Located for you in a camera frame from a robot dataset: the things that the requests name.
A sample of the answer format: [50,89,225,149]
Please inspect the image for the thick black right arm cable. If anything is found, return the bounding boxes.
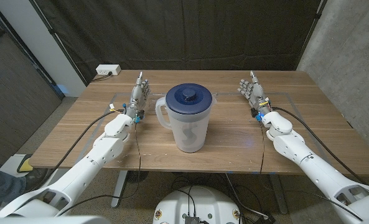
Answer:
[271,106,369,187]

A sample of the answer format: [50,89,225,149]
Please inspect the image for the black fabric backdrop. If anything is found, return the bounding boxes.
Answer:
[31,0,324,85]

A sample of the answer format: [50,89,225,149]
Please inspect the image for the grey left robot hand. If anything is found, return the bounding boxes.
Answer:
[125,71,151,123]

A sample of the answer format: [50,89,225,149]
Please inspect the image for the white table leg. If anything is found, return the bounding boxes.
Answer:
[111,170,128,208]

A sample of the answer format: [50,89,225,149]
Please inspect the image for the black power strip cord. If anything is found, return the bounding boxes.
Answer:
[91,72,113,83]

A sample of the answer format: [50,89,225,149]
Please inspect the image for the white floor cable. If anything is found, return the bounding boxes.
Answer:
[224,173,268,218]

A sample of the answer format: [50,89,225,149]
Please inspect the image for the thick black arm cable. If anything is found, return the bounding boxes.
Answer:
[25,109,126,192]
[271,106,369,187]

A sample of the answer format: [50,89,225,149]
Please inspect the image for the thin black left wrist cable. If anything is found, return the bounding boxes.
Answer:
[58,121,142,216]

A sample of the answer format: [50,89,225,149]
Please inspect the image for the dark leather shoe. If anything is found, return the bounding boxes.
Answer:
[24,167,51,190]

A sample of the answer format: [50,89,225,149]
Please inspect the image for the black power plug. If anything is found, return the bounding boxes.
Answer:
[255,212,277,224]

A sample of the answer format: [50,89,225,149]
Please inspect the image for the person leg in blue jeans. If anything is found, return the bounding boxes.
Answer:
[0,164,27,210]

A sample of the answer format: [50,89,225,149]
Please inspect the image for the black round ribbed disc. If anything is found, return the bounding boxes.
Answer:
[126,170,149,184]

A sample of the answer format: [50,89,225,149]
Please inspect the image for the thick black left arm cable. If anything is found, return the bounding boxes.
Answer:
[25,109,126,192]

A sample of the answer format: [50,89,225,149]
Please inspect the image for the grey table leg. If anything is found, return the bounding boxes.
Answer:
[269,174,288,215]

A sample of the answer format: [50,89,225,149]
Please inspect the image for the translucent pitcher with blue lid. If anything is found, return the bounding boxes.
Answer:
[154,83,218,154]

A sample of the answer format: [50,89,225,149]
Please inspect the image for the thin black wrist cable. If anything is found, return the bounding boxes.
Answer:
[58,121,142,216]
[258,121,266,175]

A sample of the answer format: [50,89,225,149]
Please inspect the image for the black base cable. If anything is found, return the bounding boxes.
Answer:
[174,188,198,217]

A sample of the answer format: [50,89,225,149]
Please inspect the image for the white power strip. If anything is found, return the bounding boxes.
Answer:
[95,64,122,76]

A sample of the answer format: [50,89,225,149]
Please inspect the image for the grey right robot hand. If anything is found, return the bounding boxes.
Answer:
[237,70,272,121]

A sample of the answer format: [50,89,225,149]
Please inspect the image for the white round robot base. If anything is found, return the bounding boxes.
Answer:
[152,185,243,224]

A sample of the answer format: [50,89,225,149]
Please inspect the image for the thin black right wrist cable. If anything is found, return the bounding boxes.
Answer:
[258,121,266,175]

